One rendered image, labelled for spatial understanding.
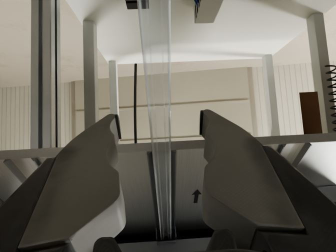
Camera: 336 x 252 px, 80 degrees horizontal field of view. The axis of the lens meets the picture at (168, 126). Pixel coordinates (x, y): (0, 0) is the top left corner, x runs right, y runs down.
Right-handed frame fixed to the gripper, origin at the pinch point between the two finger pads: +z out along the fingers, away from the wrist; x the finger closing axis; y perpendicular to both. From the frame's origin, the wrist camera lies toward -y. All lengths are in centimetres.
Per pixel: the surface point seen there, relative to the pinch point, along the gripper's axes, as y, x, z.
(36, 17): -4.7, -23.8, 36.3
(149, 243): 19.7, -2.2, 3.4
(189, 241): 19.7, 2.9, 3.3
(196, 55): 11, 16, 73
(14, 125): 138, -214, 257
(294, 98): 102, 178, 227
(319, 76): 12, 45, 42
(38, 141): 15.6, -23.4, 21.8
